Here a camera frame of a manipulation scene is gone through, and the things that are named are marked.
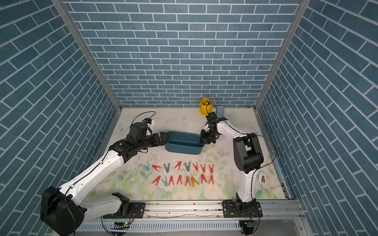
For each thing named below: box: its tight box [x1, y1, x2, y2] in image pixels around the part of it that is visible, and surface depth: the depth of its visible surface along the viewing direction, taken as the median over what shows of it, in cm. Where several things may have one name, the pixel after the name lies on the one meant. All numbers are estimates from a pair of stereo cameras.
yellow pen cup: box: [199, 97, 214, 117], surface depth 114 cm
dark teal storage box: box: [164, 130, 205, 155], surface depth 90 cm
